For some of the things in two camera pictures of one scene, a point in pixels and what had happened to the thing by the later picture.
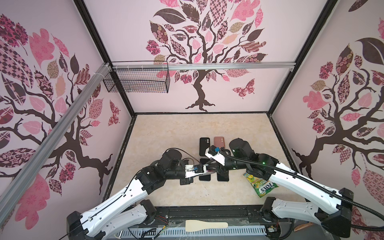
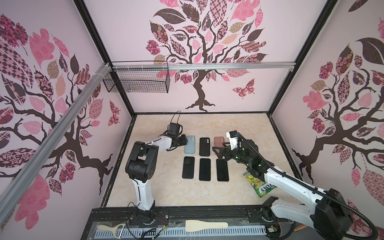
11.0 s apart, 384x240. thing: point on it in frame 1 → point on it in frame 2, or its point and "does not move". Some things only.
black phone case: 204,143 does not move
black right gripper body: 222,170 → 236,154
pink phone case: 219,142 does not move
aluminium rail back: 203,66 does not move
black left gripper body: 184,181 → 180,140
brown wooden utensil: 303,226 does not move
